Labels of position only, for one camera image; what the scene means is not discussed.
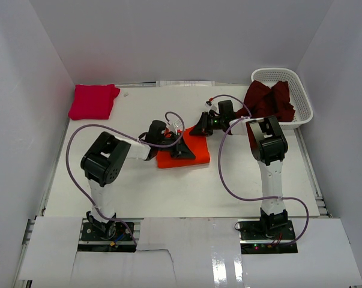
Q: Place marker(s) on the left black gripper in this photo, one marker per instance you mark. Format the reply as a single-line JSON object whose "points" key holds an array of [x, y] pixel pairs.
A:
{"points": [[183, 152]]}

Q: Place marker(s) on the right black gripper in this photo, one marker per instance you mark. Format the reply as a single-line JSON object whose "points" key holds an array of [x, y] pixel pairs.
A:
{"points": [[202, 128]]}

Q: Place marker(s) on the orange t shirt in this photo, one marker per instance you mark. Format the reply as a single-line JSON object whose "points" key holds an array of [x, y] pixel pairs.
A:
{"points": [[198, 146]]}

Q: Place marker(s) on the dark red t shirt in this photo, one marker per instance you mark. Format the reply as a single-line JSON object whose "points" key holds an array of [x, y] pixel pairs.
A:
{"points": [[263, 101]]}

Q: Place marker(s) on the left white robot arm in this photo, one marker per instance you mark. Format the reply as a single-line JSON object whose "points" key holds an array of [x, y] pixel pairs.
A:
{"points": [[103, 162]]}

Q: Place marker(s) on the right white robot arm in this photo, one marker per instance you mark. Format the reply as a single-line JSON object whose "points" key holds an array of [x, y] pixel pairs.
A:
{"points": [[268, 146]]}

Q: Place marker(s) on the white plastic basket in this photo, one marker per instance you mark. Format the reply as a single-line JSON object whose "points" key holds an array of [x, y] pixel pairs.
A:
{"points": [[298, 97]]}

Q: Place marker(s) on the folded pink t shirt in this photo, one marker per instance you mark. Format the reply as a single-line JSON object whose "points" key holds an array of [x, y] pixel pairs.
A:
{"points": [[93, 102]]}

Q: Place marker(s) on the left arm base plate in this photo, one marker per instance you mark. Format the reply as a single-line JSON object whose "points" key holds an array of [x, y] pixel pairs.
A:
{"points": [[117, 233]]}

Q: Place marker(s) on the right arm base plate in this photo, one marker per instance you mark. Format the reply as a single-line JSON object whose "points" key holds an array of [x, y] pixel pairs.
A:
{"points": [[254, 230]]}

